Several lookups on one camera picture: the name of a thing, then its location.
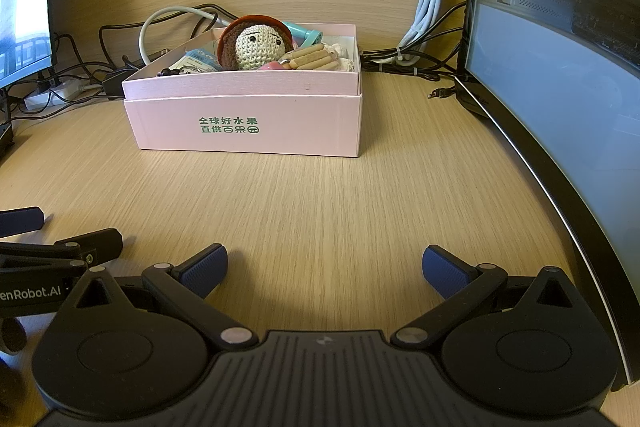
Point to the blue wet wipe packet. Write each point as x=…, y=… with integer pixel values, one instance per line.
x=202, y=59

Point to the pink rounded object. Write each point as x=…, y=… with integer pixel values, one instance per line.
x=272, y=67

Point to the teal plastic object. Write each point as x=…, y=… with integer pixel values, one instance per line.
x=305, y=36

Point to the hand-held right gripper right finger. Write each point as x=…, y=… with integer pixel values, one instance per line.
x=445, y=272

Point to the crochet doll with red hat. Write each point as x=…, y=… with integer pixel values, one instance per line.
x=257, y=44

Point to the pink cardboard box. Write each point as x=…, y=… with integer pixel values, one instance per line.
x=240, y=107

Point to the pale tissue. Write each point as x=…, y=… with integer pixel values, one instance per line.
x=345, y=62

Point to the beige wooden sticks bundle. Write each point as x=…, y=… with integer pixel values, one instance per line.
x=312, y=57

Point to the small black object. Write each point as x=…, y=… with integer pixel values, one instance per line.
x=167, y=72

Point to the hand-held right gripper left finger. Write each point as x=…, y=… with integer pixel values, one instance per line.
x=205, y=269

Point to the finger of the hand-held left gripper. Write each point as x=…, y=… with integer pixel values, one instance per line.
x=20, y=219
x=97, y=244

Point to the black adapter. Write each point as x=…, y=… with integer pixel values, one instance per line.
x=115, y=84

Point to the white power strip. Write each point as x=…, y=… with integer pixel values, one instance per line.
x=52, y=96

